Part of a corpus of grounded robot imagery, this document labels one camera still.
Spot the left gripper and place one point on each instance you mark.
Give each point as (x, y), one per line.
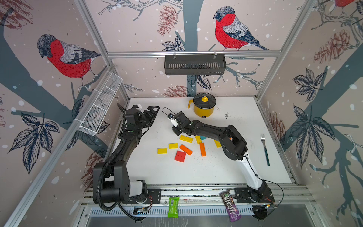
(153, 114)

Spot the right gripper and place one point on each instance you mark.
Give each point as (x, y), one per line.
(177, 132)

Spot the long yellow rectangle block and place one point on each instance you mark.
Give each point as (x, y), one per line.
(186, 139)

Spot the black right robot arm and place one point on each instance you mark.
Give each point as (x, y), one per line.
(234, 147)

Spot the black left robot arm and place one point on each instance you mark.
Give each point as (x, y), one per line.
(111, 182)

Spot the small yellow block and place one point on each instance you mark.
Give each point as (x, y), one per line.
(173, 146)

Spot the orange slanted block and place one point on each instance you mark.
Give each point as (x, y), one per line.
(186, 150)

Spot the yellow pot with lid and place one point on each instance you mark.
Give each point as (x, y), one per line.
(204, 104)

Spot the red square block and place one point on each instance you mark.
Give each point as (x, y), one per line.
(180, 156)

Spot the leftmost yellow block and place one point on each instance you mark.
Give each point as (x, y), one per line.
(162, 151)

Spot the orange upright block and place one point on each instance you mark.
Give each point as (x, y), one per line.
(202, 149)

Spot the yellow block right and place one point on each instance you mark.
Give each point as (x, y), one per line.
(218, 144)

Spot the green snack packet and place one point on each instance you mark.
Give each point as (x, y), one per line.
(173, 207)

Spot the purple m&m candy packet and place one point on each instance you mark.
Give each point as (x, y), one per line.
(232, 210)

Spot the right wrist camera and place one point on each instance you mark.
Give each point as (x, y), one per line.
(172, 120)

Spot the black wire shelf basket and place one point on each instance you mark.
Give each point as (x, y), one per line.
(180, 65)

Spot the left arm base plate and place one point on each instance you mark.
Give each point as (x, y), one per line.
(153, 196)

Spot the fork with teal handle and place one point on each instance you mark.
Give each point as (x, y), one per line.
(263, 140)

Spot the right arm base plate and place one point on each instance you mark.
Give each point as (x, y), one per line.
(247, 195)

